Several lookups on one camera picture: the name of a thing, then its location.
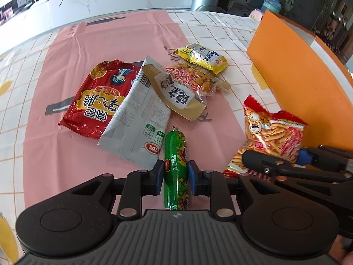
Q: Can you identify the white marble tv cabinet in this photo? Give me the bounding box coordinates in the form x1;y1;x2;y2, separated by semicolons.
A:
1;0;192;53

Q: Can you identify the white grey snack bag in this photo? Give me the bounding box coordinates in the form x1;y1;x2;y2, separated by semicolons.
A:
98;70;171;169

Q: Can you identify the yellow biscuit packet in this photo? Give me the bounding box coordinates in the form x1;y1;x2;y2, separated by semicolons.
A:
173;43;229;75

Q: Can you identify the orange storage box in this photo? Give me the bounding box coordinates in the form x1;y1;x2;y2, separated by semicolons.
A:
247;11;352;150

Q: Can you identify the dark grey side cabinet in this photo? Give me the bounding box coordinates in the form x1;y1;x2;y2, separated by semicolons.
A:
286;0;327;30

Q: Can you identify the red noodle snack bag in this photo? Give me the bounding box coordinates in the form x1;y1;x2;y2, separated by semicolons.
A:
59;60;140;140

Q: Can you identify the orange red fries snack bag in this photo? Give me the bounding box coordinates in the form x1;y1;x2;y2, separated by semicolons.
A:
223;95;307;181

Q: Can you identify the blue water bottle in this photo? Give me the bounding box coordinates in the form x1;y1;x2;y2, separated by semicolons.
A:
260;0;282;14

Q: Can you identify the beige brown snack pouch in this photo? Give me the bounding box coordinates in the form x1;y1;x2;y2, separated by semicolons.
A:
142;64;207;121

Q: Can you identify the pink table mat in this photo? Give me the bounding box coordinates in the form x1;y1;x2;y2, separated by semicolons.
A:
23;10;254;206

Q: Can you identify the clear peanut snack bag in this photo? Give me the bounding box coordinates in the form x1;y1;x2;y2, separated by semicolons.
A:
165;62;230;96

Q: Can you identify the green sausage snack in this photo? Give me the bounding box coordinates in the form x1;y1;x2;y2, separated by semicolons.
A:
163;127;189;211

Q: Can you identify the pink small heater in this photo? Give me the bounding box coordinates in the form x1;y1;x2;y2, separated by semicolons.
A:
249;8;263;23

